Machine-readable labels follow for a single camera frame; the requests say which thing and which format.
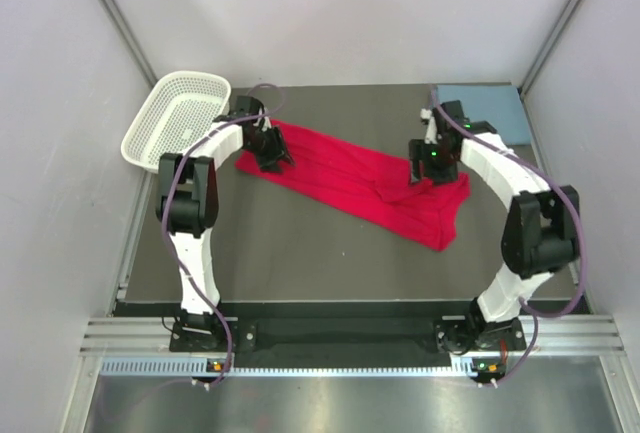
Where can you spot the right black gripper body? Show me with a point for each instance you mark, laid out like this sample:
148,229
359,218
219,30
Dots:
435,162

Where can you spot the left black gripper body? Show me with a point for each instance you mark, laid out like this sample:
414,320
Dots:
268,145

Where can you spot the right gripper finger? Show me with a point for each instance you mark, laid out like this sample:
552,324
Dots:
445,179
415,161

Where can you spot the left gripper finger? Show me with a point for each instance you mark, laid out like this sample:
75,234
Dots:
286,157
270,167

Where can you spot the red t shirt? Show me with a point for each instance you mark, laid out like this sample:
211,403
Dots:
367,184

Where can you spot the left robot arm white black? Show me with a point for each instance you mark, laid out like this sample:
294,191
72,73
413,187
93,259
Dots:
187,207

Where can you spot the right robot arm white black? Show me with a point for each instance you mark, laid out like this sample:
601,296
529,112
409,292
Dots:
542,232

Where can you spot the folded blue t shirt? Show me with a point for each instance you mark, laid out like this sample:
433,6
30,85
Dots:
499,105

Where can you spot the white perforated plastic basket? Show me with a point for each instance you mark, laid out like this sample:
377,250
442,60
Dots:
179,111

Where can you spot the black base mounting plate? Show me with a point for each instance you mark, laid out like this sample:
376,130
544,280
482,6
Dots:
431,326

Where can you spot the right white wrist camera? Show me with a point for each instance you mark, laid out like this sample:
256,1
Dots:
429,119

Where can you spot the aluminium frame rail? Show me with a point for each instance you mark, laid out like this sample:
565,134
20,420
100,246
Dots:
571,335

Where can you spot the left aluminium corner post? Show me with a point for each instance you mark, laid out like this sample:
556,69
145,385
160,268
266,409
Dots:
130,41

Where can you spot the aluminium corner post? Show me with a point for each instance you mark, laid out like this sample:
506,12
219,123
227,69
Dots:
130,41
559,26

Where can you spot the right aluminium corner post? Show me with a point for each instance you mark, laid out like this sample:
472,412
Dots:
559,26

